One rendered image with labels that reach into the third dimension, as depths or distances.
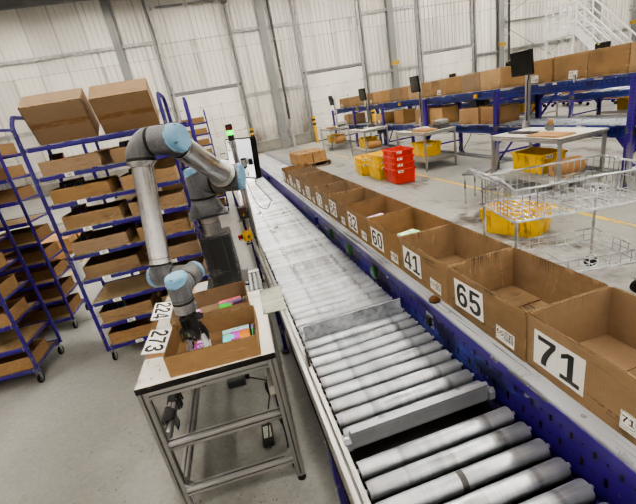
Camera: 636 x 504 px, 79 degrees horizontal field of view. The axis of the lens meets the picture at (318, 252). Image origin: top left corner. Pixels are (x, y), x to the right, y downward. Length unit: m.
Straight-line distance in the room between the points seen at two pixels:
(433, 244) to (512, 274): 0.41
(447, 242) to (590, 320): 0.79
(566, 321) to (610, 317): 0.16
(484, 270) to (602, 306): 0.41
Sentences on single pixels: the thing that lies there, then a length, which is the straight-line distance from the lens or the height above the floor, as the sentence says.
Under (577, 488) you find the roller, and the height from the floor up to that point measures 0.75.
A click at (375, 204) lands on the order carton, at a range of 2.62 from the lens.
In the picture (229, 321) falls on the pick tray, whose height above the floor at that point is 0.79.
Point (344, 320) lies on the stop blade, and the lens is 1.75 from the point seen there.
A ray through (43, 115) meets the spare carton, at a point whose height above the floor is 1.93.
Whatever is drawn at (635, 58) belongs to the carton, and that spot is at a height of 1.54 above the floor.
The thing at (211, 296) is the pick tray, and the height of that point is 0.80.
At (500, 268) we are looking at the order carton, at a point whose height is 0.97.
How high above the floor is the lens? 1.68
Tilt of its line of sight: 21 degrees down
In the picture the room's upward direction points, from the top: 10 degrees counter-clockwise
